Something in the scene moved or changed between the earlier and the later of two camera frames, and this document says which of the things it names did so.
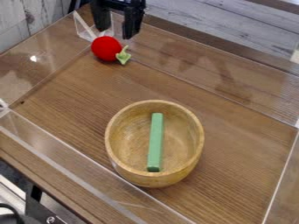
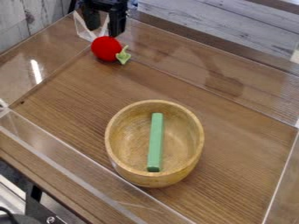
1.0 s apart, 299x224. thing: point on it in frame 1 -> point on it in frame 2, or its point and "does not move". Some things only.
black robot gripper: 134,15 -> 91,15
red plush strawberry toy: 107,48 does not move
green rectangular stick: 155,143 does not move
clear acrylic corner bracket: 90,32 does not move
